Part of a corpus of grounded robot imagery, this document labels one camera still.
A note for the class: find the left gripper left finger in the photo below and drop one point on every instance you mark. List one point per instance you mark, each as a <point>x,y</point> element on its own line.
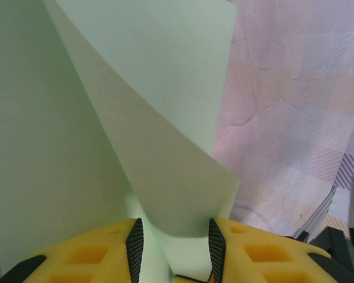
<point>85,256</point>

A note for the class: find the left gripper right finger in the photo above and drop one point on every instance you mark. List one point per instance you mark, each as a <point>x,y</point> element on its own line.
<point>268,256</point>

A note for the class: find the light green paper sheet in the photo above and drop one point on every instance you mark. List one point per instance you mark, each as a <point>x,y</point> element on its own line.
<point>32,118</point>

